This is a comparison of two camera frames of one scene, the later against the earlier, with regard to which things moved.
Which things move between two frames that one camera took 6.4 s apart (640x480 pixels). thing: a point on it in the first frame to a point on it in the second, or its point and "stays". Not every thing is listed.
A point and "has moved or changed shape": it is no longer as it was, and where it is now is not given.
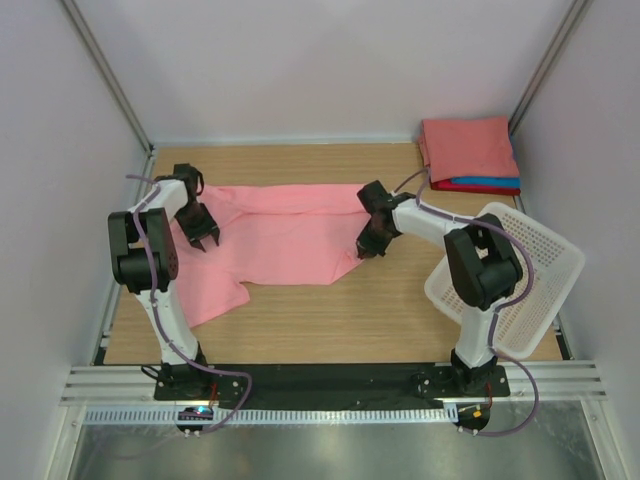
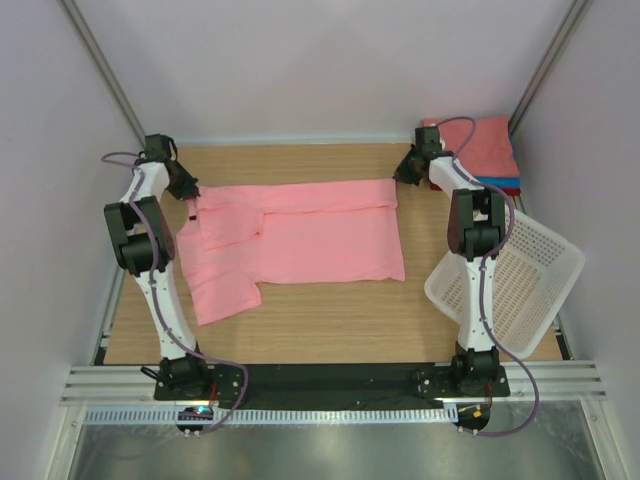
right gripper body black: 374,242 to 406,171
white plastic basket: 550,268 stays
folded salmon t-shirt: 467,147 stays
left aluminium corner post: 87,31 stays
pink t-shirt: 284,233 has moved or changed shape
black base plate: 335,384 stays
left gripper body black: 195,220 to 183,185
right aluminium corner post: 572,18 stays
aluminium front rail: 566,381 stays
